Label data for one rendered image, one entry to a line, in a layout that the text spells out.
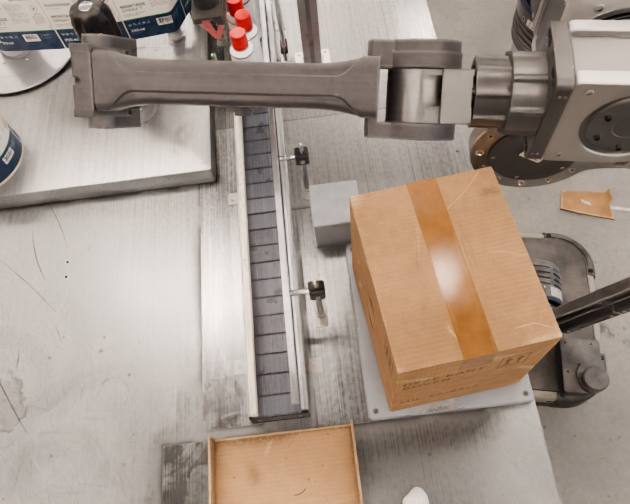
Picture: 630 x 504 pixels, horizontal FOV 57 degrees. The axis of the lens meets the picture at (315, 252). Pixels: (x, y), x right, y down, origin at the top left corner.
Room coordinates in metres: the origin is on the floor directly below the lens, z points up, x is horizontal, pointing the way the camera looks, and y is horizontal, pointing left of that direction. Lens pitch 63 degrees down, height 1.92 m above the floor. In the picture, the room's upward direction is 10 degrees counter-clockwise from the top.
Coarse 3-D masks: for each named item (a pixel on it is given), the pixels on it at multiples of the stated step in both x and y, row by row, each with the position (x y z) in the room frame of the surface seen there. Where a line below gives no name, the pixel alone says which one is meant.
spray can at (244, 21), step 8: (240, 16) 0.99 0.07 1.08; (248, 16) 0.99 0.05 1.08; (240, 24) 0.98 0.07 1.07; (248, 24) 0.99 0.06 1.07; (248, 32) 0.98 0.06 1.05; (256, 32) 0.99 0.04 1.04; (248, 40) 0.97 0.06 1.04; (256, 40) 0.98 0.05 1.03; (256, 48) 0.98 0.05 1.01; (256, 56) 0.98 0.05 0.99
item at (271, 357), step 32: (256, 128) 0.87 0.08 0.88; (256, 160) 0.78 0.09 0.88; (256, 192) 0.69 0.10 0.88; (256, 224) 0.62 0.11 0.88; (256, 256) 0.54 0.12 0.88; (256, 288) 0.47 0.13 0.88; (256, 320) 0.40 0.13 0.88; (256, 352) 0.34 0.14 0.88; (288, 384) 0.27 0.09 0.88; (256, 416) 0.22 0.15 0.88
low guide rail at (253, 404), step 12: (240, 120) 0.87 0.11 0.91; (240, 132) 0.83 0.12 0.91; (240, 144) 0.80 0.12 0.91; (240, 156) 0.77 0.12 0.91; (240, 168) 0.74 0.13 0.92; (240, 180) 0.71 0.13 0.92; (240, 192) 0.68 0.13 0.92; (240, 204) 0.65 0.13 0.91; (240, 216) 0.62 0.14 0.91; (252, 312) 0.42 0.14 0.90; (252, 324) 0.39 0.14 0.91; (252, 336) 0.36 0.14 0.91; (252, 348) 0.34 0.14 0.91; (252, 360) 0.32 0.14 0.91; (252, 372) 0.29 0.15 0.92; (252, 384) 0.27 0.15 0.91; (252, 396) 0.25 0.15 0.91; (252, 408) 0.23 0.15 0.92
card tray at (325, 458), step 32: (224, 448) 0.19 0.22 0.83; (256, 448) 0.18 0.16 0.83; (288, 448) 0.17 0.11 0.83; (320, 448) 0.16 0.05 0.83; (352, 448) 0.15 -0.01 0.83; (224, 480) 0.13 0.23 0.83; (256, 480) 0.12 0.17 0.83; (288, 480) 0.11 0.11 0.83; (320, 480) 0.11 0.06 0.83; (352, 480) 0.10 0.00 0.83
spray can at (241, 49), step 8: (232, 32) 0.95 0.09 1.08; (240, 32) 0.95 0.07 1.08; (232, 40) 0.94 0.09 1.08; (240, 40) 0.93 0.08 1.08; (232, 48) 0.95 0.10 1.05; (240, 48) 0.93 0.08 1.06; (248, 48) 0.94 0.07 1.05; (232, 56) 0.93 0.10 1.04; (240, 56) 0.93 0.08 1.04; (248, 56) 0.93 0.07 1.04
